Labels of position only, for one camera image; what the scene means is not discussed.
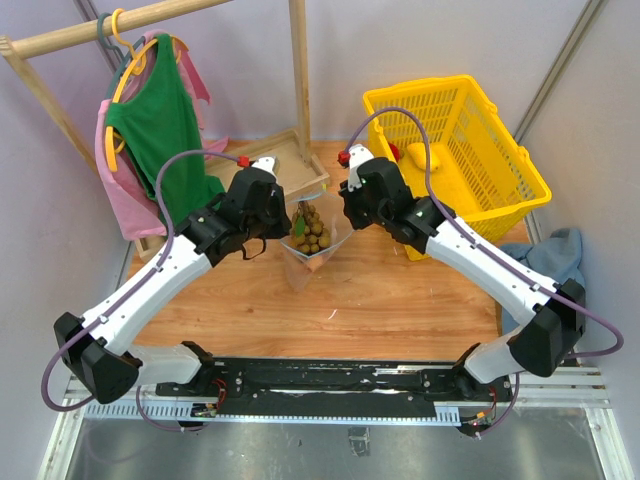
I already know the red toy fruit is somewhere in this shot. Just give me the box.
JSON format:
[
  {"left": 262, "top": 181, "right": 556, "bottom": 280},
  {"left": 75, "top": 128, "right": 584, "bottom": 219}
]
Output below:
[{"left": 389, "top": 143, "right": 403, "bottom": 161}]

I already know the yellow toy banana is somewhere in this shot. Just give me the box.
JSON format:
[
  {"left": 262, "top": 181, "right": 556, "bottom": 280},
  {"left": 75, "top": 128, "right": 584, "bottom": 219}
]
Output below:
[{"left": 405, "top": 142, "right": 441, "bottom": 173}]

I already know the longan fruit bunch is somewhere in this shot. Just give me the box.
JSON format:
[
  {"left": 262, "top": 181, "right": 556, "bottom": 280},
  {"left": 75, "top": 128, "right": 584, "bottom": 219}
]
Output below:
[{"left": 290, "top": 201, "right": 332, "bottom": 256}]

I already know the clear zip top bag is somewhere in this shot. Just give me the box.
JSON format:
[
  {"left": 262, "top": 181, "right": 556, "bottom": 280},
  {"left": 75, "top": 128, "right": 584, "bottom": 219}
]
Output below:
[{"left": 280, "top": 188, "right": 353, "bottom": 292}]

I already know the toy steak slice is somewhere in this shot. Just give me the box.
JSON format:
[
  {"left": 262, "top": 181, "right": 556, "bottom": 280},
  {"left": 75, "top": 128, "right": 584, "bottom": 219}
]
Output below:
[{"left": 304, "top": 252, "right": 330, "bottom": 272}]

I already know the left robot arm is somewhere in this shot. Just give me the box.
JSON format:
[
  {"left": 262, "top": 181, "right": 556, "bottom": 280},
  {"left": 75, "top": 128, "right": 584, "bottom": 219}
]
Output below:
[{"left": 54, "top": 157, "right": 291, "bottom": 404}]

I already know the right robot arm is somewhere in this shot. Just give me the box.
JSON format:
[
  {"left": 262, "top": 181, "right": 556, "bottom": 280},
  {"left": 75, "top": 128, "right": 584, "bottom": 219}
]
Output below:
[{"left": 339, "top": 146, "right": 585, "bottom": 400}]

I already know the green tank top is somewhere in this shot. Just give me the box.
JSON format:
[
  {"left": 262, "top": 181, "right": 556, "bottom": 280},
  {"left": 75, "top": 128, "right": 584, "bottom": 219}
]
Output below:
[{"left": 105, "top": 33, "right": 203, "bottom": 204}]

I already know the wooden clothes rack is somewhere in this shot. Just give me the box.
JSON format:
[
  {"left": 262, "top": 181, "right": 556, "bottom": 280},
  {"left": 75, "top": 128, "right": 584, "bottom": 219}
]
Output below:
[{"left": 0, "top": 0, "right": 332, "bottom": 265}]

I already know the yellow plastic basket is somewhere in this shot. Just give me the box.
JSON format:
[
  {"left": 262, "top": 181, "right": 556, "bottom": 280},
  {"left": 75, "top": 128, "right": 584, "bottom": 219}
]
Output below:
[{"left": 363, "top": 75, "right": 552, "bottom": 243}]

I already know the pink shirt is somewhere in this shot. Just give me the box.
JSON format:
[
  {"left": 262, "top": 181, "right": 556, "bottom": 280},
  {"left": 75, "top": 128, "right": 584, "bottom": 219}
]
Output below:
[{"left": 94, "top": 46, "right": 211, "bottom": 241}]

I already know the yellow hanger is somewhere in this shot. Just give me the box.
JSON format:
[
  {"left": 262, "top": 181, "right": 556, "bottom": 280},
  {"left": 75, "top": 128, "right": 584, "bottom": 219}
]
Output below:
[{"left": 103, "top": 7, "right": 190, "bottom": 173}]

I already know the blue cloth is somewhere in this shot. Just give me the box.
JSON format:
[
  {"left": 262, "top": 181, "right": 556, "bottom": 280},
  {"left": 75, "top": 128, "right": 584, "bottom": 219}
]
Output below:
[{"left": 499, "top": 227, "right": 589, "bottom": 336}]

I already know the dark green hanger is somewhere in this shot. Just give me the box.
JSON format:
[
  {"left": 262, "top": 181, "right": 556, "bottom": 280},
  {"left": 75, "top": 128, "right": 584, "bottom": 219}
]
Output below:
[{"left": 97, "top": 13, "right": 127, "bottom": 99}]

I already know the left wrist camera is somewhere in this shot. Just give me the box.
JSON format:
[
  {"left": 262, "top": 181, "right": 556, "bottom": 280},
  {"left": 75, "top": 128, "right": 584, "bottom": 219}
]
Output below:
[{"left": 237, "top": 155, "right": 279, "bottom": 178}]

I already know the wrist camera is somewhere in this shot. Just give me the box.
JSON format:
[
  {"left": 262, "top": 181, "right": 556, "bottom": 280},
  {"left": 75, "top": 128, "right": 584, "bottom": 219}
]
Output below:
[
  {"left": 237, "top": 155, "right": 279, "bottom": 178},
  {"left": 338, "top": 144, "right": 374, "bottom": 192}
]

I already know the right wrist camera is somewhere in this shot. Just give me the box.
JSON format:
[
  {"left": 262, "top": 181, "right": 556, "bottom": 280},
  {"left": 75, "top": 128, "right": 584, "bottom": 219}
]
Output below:
[{"left": 338, "top": 144, "right": 374, "bottom": 192}]

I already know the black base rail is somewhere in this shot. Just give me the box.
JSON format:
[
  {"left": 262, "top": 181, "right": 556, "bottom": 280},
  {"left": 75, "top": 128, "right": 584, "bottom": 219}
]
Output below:
[{"left": 155, "top": 357, "right": 512, "bottom": 422}]

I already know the aluminium frame post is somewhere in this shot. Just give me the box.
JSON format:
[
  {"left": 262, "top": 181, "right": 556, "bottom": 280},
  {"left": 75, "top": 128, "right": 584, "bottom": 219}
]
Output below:
[{"left": 513, "top": 0, "right": 608, "bottom": 144}]

